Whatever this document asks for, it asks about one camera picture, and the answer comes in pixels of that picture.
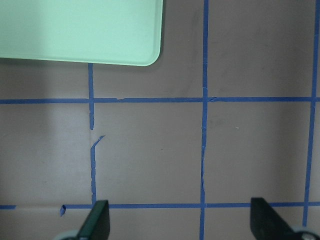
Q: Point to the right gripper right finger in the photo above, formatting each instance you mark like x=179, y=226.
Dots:
x=266, y=223

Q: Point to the light green tray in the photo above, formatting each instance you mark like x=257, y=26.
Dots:
x=117, y=32

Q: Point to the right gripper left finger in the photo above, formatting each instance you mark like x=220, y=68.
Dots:
x=97, y=224

